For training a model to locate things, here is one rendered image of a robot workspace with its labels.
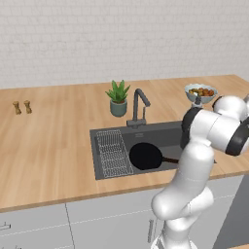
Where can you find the bowl of fruit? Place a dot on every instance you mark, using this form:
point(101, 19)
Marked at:
point(201, 93)

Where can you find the white cupboard door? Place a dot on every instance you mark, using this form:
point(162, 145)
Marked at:
point(110, 223)
point(223, 201)

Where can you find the dark grey sink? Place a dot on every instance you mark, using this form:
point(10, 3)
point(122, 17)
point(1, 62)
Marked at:
point(159, 134)

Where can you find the green plant in grey pot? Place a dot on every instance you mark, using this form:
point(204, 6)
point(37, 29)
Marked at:
point(118, 97)

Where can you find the black frying pan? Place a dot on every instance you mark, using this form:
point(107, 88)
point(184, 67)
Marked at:
point(146, 156)

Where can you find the dark grey tap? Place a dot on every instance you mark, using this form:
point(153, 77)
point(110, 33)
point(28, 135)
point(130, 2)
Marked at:
point(137, 107)

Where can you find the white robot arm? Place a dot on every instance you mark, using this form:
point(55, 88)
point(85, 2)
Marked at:
point(194, 168)

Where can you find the wooden shaker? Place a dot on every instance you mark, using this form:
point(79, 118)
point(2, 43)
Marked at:
point(17, 108)
point(28, 107)

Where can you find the white drawer front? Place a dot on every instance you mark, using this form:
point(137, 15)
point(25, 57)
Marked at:
point(35, 223)

